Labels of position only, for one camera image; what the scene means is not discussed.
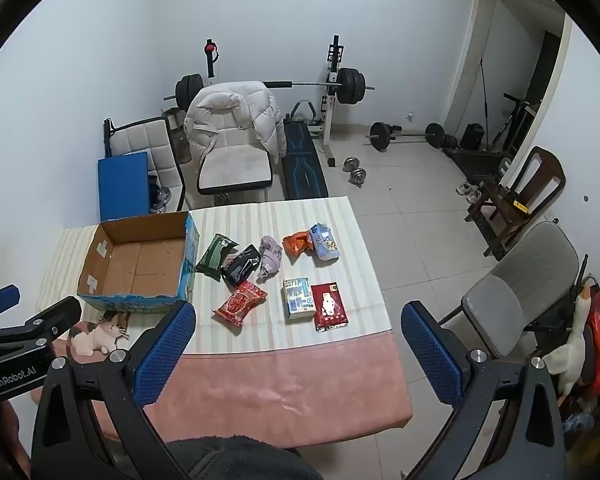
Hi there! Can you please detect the white goose plush toy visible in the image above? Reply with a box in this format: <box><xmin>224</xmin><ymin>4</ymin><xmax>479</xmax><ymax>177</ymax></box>
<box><xmin>542</xmin><ymin>280</ymin><xmax>599</xmax><ymax>402</ymax></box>

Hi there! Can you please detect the light blue tissue pack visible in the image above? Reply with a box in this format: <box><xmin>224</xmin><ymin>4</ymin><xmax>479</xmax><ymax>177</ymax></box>
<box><xmin>307</xmin><ymin>222</ymin><xmax>340</xmax><ymax>263</ymax></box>

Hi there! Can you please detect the dark fleece clothing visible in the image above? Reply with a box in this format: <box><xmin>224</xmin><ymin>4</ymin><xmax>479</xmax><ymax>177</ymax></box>
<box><xmin>166</xmin><ymin>435</ymin><xmax>323</xmax><ymax>480</ymax></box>

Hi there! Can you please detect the black and blue weight bench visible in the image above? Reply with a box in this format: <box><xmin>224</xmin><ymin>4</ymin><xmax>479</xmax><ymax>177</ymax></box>
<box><xmin>281</xmin><ymin>114</ymin><xmax>330</xmax><ymax>200</ymax></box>

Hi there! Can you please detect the white cushioned chair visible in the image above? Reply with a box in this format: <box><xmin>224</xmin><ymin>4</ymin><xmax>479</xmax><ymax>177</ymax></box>
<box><xmin>196</xmin><ymin>132</ymin><xmax>274</xmax><ymax>197</ymax></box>

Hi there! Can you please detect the white door frame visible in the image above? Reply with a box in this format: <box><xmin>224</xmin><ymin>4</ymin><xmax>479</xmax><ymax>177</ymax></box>
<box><xmin>442</xmin><ymin>0</ymin><xmax>572</xmax><ymax>137</ymax></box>

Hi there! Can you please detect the cardboard box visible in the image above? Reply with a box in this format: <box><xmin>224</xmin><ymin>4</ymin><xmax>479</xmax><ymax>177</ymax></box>
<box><xmin>76</xmin><ymin>211</ymin><xmax>201</xmax><ymax>315</ymax></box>

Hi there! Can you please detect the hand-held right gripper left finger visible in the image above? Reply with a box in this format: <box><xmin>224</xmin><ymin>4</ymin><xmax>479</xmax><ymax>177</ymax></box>
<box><xmin>30</xmin><ymin>300</ymin><xmax>198</xmax><ymax>480</ymax></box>

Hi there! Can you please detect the dark wooden chair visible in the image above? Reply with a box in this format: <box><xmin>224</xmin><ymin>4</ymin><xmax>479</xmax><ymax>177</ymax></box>
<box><xmin>464</xmin><ymin>146</ymin><xmax>567</xmax><ymax>262</ymax></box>

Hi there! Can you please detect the white padded folding chair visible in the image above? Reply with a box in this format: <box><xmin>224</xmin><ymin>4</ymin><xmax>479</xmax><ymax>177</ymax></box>
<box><xmin>103</xmin><ymin>116</ymin><xmax>187</xmax><ymax>212</ymax></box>

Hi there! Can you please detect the chrome weight plate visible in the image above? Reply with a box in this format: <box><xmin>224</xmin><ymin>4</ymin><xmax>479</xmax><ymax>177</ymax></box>
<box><xmin>150</xmin><ymin>185</ymin><xmax>174</xmax><ymax>214</ymax></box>

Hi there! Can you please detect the person's left forearm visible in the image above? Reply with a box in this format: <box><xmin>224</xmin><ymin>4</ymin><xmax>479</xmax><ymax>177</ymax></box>
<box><xmin>1</xmin><ymin>399</ymin><xmax>32</xmax><ymax>479</ymax></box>

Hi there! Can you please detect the pair of white shoes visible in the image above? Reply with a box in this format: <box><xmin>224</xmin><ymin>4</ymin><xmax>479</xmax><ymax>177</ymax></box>
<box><xmin>455</xmin><ymin>180</ymin><xmax>484</xmax><ymax>205</ymax></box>

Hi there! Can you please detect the black exercise machine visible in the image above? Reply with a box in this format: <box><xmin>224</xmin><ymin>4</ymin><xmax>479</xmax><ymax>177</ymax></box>
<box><xmin>442</xmin><ymin>92</ymin><xmax>538</xmax><ymax>182</ymax></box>

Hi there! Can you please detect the clear water jug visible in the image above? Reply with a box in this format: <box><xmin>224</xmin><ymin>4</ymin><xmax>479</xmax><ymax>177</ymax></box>
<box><xmin>162</xmin><ymin>107</ymin><xmax>192</xmax><ymax>164</ymax></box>

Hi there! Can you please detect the striped cream mat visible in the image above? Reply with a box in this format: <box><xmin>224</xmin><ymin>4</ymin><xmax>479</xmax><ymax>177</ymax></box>
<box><xmin>37</xmin><ymin>195</ymin><xmax>394</xmax><ymax>357</ymax></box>

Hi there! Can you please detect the green wet wipes packet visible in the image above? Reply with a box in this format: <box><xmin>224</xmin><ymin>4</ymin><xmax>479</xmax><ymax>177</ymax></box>
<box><xmin>196</xmin><ymin>233</ymin><xmax>240</xmax><ymax>281</ymax></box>

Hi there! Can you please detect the blue board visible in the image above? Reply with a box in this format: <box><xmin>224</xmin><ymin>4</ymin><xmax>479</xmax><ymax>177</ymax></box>
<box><xmin>98</xmin><ymin>151</ymin><xmax>151</xmax><ymax>224</ymax></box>

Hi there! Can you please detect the purple cloth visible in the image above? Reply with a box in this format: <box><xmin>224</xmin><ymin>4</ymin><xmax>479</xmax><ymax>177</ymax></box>
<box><xmin>257</xmin><ymin>235</ymin><xmax>285</xmax><ymax>281</ymax></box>

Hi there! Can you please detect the black snack packet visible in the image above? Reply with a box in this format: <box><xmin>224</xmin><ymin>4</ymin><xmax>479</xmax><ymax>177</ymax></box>
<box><xmin>221</xmin><ymin>244</ymin><xmax>262</xmax><ymax>287</ymax></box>

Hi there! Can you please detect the white puffer jacket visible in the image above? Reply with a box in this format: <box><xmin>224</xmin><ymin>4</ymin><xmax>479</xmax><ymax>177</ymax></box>
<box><xmin>184</xmin><ymin>81</ymin><xmax>288</xmax><ymax>167</ymax></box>

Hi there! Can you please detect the orange snack packet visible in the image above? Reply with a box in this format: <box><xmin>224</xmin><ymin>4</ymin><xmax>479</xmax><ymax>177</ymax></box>
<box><xmin>283</xmin><ymin>230</ymin><xmax>315</xmax><ymax>257</ymax></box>

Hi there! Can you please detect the red floral tissue packet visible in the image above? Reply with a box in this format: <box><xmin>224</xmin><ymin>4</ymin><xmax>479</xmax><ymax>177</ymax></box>
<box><xmin>211</xmin><ymin>281</ymin><xmax>269</xmax><ymax>330</ymax></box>

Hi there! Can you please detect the dark red tissue packet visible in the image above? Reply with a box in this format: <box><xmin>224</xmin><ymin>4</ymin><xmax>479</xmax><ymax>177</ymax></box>
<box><xmin>310</xmin><ymin>282</ymin><xmax>351</xmax><ymax>334</ymax></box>

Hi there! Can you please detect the racked barbell with black plates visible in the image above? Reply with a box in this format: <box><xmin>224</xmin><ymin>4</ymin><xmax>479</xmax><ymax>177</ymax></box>
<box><xmin>163</xmin><ymin>67</ymin><xmax>376</xmax><ymax>112</ymax></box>

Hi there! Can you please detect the pink blanket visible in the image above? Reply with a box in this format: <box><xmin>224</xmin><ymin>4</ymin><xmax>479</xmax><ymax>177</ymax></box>
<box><xmin>30</xmin><ymin>309</ymin><xmax>414</xmax><ymax>450</ymax></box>

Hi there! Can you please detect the white cat plush toy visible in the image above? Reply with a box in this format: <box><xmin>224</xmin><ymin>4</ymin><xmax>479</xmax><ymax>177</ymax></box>
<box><xmin>69</xmin><ymin>312</ymin><xmax>132</xmax><ymax>359</ymax></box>

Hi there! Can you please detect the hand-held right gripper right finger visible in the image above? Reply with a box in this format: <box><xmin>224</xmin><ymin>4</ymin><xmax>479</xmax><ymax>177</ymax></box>
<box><xmin>401</xmin><ymin>300</ymin><xmax>566</xmax><ymax>480</ymax></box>

